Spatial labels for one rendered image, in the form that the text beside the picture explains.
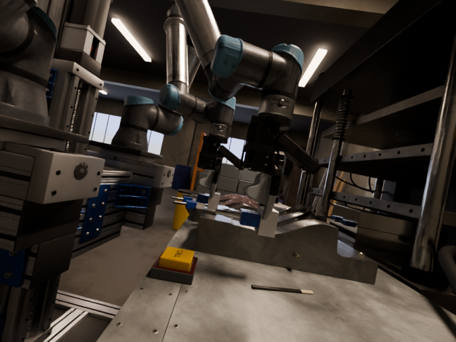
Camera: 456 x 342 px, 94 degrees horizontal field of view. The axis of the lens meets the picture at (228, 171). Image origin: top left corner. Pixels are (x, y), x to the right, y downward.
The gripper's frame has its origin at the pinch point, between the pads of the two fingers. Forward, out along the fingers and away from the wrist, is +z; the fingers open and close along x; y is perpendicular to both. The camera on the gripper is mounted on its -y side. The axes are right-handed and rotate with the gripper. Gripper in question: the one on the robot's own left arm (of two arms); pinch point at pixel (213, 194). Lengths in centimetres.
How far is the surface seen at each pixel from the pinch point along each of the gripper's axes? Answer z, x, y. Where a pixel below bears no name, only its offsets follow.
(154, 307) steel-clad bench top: 13.6, 43.0, 4.6
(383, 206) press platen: -7, -22, -79
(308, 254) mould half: 8.7, 18.9, -28.4
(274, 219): -0.7, 31.5, -14.0
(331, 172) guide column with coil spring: -23, -68, -76
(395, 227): 2, -35, -98
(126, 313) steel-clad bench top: 13.6, 45.1, 7.9
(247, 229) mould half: 5.4, 19.0, -11.0
